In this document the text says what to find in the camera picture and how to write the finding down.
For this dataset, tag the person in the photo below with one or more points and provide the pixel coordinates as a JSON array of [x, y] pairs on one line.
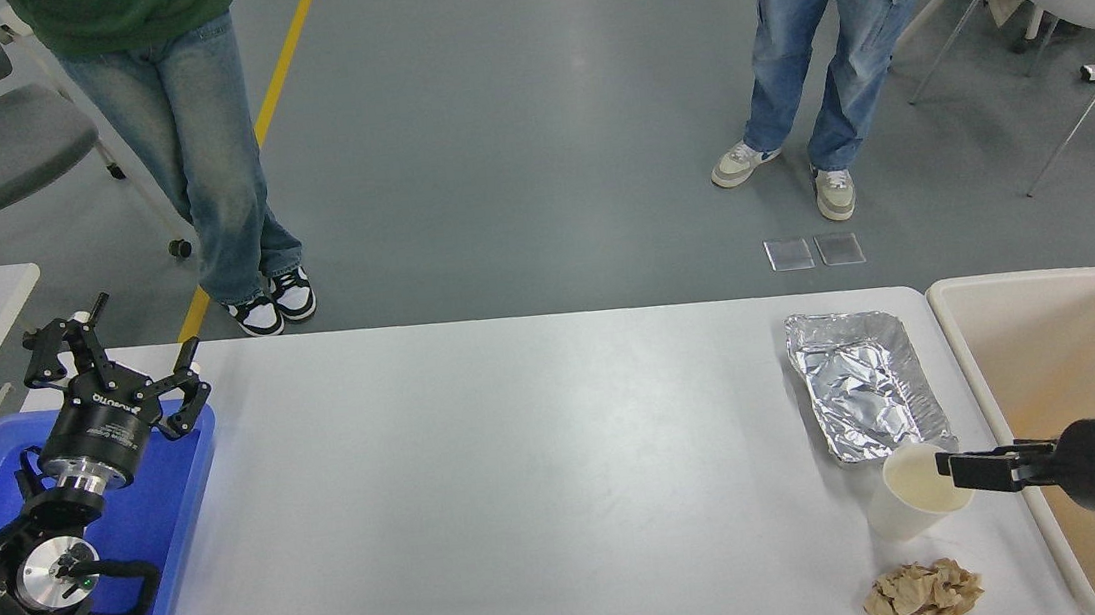
[[209, 129], [840, 8]]

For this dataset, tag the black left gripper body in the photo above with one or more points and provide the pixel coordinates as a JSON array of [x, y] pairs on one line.
[[97, 431]]

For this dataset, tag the tan paper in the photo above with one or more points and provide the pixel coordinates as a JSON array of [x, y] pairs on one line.
[[922, 598]]

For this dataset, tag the blue plastic tray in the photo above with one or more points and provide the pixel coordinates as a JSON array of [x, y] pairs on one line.
[[164, 545]]

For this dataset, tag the white wheeled chair frame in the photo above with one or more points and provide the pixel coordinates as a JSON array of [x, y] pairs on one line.
[[931, 7]]

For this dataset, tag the foil tray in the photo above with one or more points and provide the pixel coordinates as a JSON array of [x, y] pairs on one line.
[[857, 388]]

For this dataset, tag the clear floor plate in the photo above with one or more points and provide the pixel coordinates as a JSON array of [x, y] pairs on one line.
[[789, 254], [838, 248]]

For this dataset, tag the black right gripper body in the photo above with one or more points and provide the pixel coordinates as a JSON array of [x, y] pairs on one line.
[[1090, 466]]

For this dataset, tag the white paper cup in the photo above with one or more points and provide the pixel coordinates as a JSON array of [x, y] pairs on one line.
[[904, 509]]

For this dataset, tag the large pale plastic bin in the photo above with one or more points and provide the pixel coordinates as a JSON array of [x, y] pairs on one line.
[[1064, 348]]

